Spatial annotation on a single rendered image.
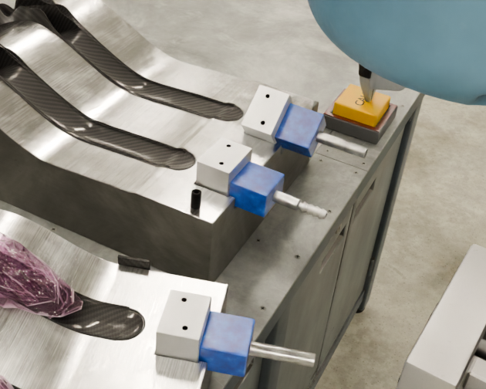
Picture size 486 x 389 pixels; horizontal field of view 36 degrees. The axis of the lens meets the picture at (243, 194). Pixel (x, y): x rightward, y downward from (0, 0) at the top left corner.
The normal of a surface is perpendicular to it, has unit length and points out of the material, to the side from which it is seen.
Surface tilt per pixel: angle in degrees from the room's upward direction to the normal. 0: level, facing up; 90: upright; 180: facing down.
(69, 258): 27
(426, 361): 0
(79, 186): 90
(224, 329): 0
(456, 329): 0
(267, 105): 37
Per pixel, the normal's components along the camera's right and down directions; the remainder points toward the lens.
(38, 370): 0.44, -0.66
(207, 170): -0.46, 0.53
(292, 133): -0.20, -0.31
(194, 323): 0.08, -0.78
